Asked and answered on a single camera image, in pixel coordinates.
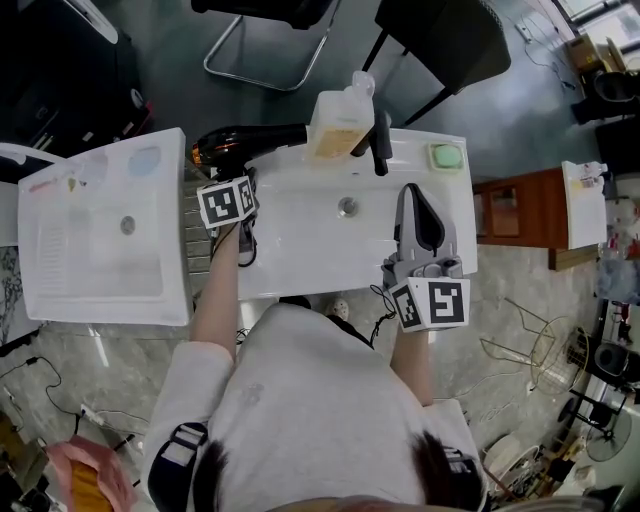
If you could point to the white sink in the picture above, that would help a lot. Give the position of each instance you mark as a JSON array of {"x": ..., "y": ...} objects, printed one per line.
[{"x": 310, "y": 250}]

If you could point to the wooden cabinet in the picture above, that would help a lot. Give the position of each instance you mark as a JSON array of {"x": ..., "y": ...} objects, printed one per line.
[{"x": 520, "y": 215}]

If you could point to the person's right forearm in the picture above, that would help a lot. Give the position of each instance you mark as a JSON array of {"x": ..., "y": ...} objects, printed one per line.
[{"x": 412, "y": 365}]

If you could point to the white laundry basin with washboard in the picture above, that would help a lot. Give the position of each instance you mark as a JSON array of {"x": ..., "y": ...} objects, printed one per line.
[{"x": 100, "y": 260}]

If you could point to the white basin on wooden cabinet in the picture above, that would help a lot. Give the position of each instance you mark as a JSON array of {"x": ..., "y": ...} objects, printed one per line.
[{"x": 584, "y": 210}]

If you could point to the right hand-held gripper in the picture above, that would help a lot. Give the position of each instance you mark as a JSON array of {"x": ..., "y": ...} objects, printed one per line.
[{"x": 432, "y": 302}]

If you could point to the cardboard box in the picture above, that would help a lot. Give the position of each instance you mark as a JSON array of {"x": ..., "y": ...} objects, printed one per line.
[{"x": 592, "y": 55}]

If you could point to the black hair dryer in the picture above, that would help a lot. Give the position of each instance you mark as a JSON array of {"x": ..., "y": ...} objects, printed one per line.
[{"x": 250, "y": 137}]

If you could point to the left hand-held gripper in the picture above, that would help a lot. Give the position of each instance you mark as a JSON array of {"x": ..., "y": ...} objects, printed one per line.
[{"x": 225, "y": 202}]

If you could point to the person's white shirt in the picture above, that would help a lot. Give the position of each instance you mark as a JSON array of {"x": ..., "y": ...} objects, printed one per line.
[{"x": 310, "y": 410}]

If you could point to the black chair with chrome frame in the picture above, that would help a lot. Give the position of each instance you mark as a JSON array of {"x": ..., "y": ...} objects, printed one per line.
[{"x": 270, "y": 10}]

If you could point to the black faucet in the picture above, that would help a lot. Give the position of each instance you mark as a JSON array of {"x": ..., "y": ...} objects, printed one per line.
[{"x": 382, "y": 145}]

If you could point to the black floor fan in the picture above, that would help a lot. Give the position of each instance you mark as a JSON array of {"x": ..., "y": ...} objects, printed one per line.
[{"x": 609, "y": 436}]

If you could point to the green soap bar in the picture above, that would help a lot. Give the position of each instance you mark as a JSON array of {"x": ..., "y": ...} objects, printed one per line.
[{"x": 446, "y": 156}]

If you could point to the clear plastic bags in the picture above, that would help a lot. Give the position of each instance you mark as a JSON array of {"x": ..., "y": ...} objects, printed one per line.
[{"x": 620, "y": 272}]

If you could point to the person's white right shoe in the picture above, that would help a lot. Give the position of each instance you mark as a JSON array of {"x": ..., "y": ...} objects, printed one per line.
[{"x": 337, "y": 306}]

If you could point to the white power strip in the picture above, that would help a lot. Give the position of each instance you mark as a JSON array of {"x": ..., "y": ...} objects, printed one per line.
[{"x": 91, "y": 415}]

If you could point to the white faucet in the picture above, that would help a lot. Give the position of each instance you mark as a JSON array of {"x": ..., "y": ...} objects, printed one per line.
[{"x": 25, "y": 152}]

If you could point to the pink bag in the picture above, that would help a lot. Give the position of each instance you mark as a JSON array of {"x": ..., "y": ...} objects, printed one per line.
[{"x": 90, "y": 475}]

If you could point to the dark grey chair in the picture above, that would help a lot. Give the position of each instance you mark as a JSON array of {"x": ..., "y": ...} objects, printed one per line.
[{"x": 450, "y": 45}]

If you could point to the steel drain plug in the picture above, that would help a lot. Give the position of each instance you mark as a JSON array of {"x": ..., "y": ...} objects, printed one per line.
[
  {"x": 128, "y": 225},
  {"x": 347, "y": 206}
]

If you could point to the marble pattern table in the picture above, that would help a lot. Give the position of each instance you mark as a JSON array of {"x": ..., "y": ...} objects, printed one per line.
[{"x": 15, "y": 300}]

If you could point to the yellow soap pump bottle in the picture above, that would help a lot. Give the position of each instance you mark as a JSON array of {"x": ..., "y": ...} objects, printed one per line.
[{"x": 340, "y": 125}]

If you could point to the black storage unit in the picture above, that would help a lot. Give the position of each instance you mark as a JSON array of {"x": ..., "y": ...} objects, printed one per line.
[{"x": 65, "y": 60}]

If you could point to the person's left forearm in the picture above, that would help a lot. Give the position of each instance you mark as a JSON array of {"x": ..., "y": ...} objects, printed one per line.
[{"x": 217, "y": 300}]

